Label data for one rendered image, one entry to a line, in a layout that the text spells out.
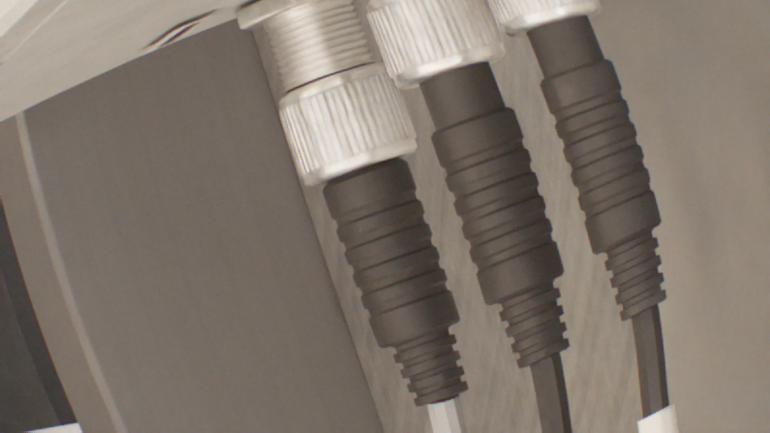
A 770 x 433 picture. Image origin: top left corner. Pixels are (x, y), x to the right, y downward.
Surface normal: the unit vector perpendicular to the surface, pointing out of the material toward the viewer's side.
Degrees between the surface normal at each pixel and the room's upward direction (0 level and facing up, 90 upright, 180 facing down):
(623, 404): 90
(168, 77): 42
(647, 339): 50
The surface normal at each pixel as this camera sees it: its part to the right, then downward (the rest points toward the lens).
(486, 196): -0.28, 0.04
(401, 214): 0.44, -0.20
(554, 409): 0.01, 0.03
